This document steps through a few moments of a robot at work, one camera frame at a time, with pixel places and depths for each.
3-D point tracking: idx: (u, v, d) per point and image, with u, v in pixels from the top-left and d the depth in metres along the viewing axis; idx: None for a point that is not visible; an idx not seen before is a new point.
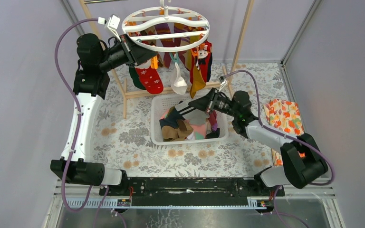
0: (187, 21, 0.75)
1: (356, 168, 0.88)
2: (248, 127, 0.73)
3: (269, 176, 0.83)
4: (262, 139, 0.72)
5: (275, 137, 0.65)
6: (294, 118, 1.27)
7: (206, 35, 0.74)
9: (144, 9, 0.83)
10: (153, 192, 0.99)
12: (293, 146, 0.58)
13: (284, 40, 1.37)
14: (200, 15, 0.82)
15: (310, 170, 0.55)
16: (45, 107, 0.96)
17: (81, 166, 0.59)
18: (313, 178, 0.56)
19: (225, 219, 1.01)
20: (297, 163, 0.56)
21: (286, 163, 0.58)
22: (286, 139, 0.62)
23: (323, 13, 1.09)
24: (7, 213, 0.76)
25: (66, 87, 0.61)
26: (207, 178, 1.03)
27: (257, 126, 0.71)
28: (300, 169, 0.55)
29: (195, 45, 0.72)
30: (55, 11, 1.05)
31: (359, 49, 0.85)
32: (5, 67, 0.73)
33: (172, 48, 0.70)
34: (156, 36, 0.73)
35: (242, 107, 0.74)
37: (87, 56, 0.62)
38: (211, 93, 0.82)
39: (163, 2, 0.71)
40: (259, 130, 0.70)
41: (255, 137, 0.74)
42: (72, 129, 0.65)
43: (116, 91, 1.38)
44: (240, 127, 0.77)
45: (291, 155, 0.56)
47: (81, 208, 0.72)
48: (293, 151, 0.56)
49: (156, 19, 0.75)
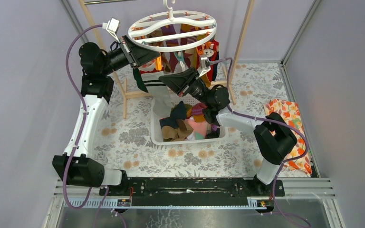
0: (192, 22, 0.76)
1: (356, 168, 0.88)
2: (219, 115, 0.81)
3: (264, 173, 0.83)
4: (232, 124, 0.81)
5: (247, 121, 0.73)
6: (294, 118, 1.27)
7: (212, 33, 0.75)
9: (152, 15, 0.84)
10: (153, 192, 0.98)
12: (264, 127, 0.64)
13: (284, 40, 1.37)
14: (207, 16, 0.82)
15: (283, 147, 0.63)
16: (46, 107, 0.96)
17: (82, 161, 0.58)
18: (285, 151, 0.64)
19: (225, 219, 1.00)
20: (271, 143, 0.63)
21: (261, 143, 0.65)
22: (256, 122, 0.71)
23: (322, 13, 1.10)
24: (7, 213, 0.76)
25: (75, 89, 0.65)
26: (207, 178, 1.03)
27: (228, 112, 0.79)
28: (274, 147, 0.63)
29: (201, 43, 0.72)
30: (56, 11, 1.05)
31: (360, 49, 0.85)
32: (6, 67, 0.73)
33: (177, 47, 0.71)
34: (161, 38, 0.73)
35: (220, 106, 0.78)
37: (91, 67, 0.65)
38: (189, 77, 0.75)
39: (165, 3, 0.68)
40: (230, 117, 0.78)
41: (225, 124, 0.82)
42: (76, 128, 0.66)
43: (116, 91, 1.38)
44: (211, 117, 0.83)
45: (264, 136, 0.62)
47: (81, 207, 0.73)
48: (265, 132, 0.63)
49: (161, 21, 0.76)
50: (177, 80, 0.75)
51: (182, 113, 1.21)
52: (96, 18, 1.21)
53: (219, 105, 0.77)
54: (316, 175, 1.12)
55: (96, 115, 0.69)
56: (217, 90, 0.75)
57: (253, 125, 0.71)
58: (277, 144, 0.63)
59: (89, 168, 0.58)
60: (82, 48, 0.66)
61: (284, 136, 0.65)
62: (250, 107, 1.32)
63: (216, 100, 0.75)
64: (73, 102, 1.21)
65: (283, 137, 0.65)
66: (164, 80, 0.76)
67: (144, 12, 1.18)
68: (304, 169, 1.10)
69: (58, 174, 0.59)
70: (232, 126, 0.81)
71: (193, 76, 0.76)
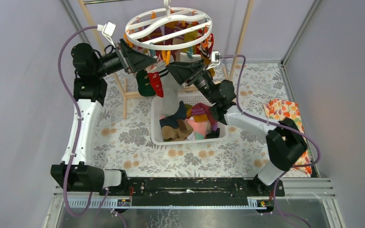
0: (187, 17, 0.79)
1: (355, 167, 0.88)
2: (228, 114, 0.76)
3: (267, 176, 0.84)
4: (241, 126, 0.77)
5: (258, 125, 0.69)
6: (295, 118, 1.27)
7: (211, 24, 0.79)
9: (138, 16, 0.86)
10: (153, 192, 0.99)
12: (277, 133, 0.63)
13: (283, 40, 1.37)
14: (195, 10, 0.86)
15: (293, 154, 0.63)
16: (45, 107, 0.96)
17: (81, 170, 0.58)
18: (295, 157, 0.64)
19: (225, 219, 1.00)
20: (282, 149, 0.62)
21: (272, 147, 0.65)
22: (268, 126, 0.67)
23: (322, 12, 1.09)
24: (8, 213, 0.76)
25: (68, 92, 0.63)
26: (207, 178, 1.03)
27: (237, 112, 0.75)
28: (285, 154, 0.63)
29: (206, 36, 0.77)
30: (55, 11, 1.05)
31: (358, 49, 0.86)
32: (6, 67, 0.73)
33: (184, 44, 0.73)
34: (167, 36, 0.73)
35: (226, 100, 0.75)
37: (84, 67, 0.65)
38: (196, 69, 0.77)
39: (165, 2, 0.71)
40: (239, 117, 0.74)
41: (235, 124, 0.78)
42: (72, 134, 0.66)
43: (116, 91, 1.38)
44: (218, 114, 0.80)
45: (277, 143, 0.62)
47: (85, 211, 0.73)
48: (278, 138, 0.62)
49: (159, 21, 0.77)
50: (184, 71, 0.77)
51: (182, 114, 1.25)
52: (96, 18, 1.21)
53: (225, 99, 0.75)
54: (316, 175, 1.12)
55: (91, 120, 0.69)
56: (222, 83, 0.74)
57: (264, 128, 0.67)
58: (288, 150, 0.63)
59: (90, 175, 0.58)
60: (75, 48, 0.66)
61: (295, 142, 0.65)
62: (250, 107, 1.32)
63: (220, 94, 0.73)
64: None
65: (293, 144, 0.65)
66: (169, 69, 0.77)
67: (144, 12, 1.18)
68: (304, 169, 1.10)
69: (58, 183, 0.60)
70: (240, 127, 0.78)
71: (200, 69, 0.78)
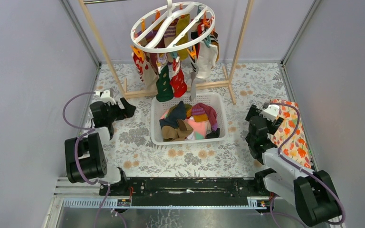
0: (183, 11, 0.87)
1: (355, 167, 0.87)
2: (264, 154, 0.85)
3: (272, 185, 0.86)
4: (276, 167, 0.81)
5: (291, 169, 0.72)
6: (294, 118, 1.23)
7: (209, 9, 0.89)
9: (133, 28, 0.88)
10: (152, 192, 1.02)
12: (306, 182, 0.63)
13: (283, 40, 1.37)
14: (182, 3, 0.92)
15: (320, 211, 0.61)
16: (45, 107, 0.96)
17: (91, 136, 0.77)
18: (323, 215, 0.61)
19: (224, 220, 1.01)
20: (309, 199, 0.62)
21: (298, 197, 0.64)
22: (301, 173, 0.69)
23: (322, 12, 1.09)
24: (8, 213, 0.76)
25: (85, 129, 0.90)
26: (207, 178, 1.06)
27: (274, 154, 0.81)
28: (311, 206, 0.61)
29: (215, 21, 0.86)
30: (55, 11, 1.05)
31: (358, 48, 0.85)
32: (4, 66, 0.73)
33: (206, 33, 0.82)
34: (183, 34, 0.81)
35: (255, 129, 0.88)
37: (99, 113, 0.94)
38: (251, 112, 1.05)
39: (171, 2, 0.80)
40: (276, 158, 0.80)
41: (270, 164, 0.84)
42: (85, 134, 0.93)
43: (116, 91, 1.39)
44: (256, 152, 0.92)
45: (303, 190, 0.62)
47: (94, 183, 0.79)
48: (306, 186, 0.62)
49: (166, 23, 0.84)
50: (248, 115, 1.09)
51: (182, 114, 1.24)
52: (96, 18, 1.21)
53: (254, 127, 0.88)
54: None
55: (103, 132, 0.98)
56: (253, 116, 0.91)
57: (295, 174, 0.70)
58: (315, 202, 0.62)
59: (97, 142, 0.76)
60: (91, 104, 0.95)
61: (328, 201, 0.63)
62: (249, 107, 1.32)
63: (252, 122, 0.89)
64: (73, 101, 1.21)
65: (326, 202, 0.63)
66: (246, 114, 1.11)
67: (144, 12, 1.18)
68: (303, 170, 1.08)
69: (69, 158, 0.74)
70: (274, 168, 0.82)
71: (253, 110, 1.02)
